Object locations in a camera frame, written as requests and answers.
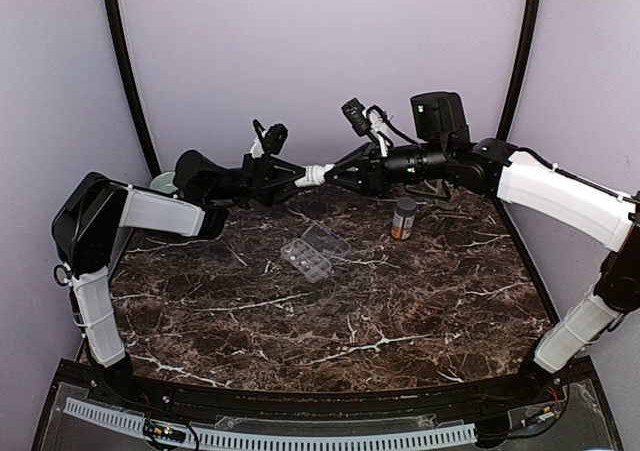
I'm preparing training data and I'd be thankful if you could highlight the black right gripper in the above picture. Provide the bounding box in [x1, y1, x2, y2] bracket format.
[325, 140, 451, 199]

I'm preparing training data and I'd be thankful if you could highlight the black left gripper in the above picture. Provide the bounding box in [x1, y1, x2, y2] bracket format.
[207, 153, 314, 207]

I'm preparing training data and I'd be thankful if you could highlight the small white pill bottle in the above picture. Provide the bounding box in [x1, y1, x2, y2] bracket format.
[294, 164, 334, 188]

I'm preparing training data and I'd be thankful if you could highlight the orange pill bottle grey cap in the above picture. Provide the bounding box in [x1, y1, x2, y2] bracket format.
[391, 196, 417, 240]

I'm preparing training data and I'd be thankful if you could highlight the clear plastic pill organizer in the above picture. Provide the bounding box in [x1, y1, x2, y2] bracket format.
[280, 224, 351, 283]

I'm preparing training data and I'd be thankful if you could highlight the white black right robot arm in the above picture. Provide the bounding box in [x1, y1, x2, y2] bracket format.
[325, 92, 639, 405]

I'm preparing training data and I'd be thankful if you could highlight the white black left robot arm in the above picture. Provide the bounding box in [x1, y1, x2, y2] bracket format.
[51, 150, 306, 367]

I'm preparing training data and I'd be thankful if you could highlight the pale green ceramic bowl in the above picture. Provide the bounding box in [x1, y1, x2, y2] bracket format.
[149, 171, 178, 195]

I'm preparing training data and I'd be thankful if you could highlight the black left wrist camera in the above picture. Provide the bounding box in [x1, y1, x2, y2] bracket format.
[250, 119, 288, 158]

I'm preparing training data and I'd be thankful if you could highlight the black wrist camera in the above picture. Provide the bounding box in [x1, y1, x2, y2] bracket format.
[341, 98, 370, 137]
[250, 119, 288, 158]

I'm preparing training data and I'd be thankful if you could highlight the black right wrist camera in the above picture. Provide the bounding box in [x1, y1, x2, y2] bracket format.
[341, 98, 370, 137]

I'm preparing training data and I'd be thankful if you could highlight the black right corner post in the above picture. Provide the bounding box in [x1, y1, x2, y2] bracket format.
[496, 0, 541, 141]

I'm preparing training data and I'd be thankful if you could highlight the black corner post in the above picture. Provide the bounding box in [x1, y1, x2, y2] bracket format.
[496, 0, 541, 141]
[103, 0, 161, 178]

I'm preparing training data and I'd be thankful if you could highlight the black left corner post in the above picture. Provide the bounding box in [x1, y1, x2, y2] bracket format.
[103, 0, 161, 178]

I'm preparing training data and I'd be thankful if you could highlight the white slotted cable duct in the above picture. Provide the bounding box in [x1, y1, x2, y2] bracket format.
[62, 398, 477, 450]

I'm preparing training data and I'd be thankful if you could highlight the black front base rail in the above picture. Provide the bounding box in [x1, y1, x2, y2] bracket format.
[49, 358, 596, 422]

